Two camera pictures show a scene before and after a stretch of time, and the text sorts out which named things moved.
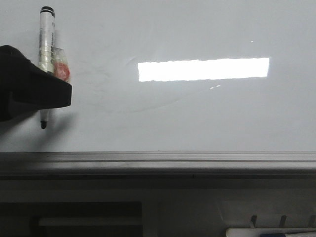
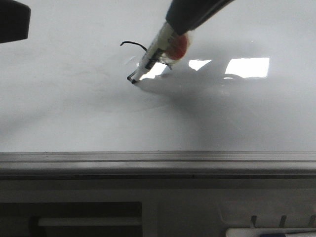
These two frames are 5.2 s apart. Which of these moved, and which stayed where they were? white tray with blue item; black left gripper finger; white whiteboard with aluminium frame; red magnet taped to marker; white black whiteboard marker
Moved: red magnet taped to marker; white black whiteboard marker; black left gripper finger
Stayed: white whiteboard with aluminium frame; white tray with blue item
